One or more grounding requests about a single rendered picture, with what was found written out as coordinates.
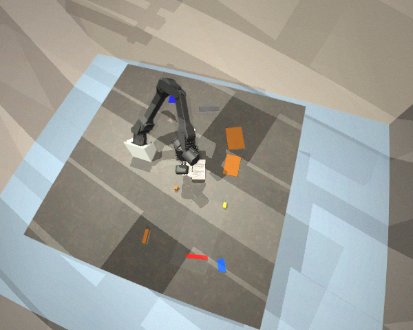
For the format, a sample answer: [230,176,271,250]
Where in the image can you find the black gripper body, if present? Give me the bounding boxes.
[176,153,189,175]

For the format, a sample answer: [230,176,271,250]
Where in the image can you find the orange flat bar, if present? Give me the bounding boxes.
[142,229,150,244]

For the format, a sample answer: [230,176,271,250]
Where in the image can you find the red flat bar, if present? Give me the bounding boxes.
[186,254,207,260]

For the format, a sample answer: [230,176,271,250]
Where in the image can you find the orange flat rectangular plate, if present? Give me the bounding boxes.
[225,126,245,150]
[223,154,241,177]

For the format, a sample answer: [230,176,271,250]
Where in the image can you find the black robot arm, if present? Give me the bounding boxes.
[131,78,200,166]

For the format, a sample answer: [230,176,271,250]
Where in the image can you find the blue rectangular block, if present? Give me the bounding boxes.
[217,259,226,272]

